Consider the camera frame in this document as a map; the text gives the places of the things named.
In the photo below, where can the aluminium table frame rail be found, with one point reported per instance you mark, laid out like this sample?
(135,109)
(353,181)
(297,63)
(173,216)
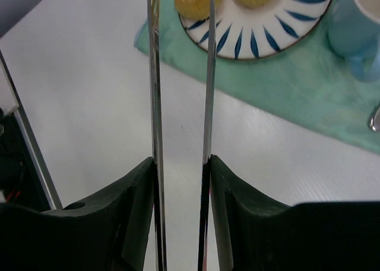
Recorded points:
(39,164)

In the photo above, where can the light blue mug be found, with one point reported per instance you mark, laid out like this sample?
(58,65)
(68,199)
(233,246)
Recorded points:
(353,33)

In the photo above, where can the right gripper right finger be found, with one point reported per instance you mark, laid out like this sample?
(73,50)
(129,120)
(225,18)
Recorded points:
(257,232)

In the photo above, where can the metal tongs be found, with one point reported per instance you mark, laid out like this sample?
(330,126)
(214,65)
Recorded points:
(157,136)

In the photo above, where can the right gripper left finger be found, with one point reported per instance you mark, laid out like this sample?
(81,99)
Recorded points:
(107,230)

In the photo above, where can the green cloth mat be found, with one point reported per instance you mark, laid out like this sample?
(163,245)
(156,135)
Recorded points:
(308,85)

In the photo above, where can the blue striped white plate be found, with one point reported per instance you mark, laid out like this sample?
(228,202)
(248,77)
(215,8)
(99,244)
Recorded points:
(246,34)

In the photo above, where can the metal spoon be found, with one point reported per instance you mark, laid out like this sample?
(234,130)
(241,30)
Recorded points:
(374,120)

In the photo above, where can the small round yellow bread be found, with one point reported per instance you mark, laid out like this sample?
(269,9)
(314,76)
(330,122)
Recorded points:
(193,9)

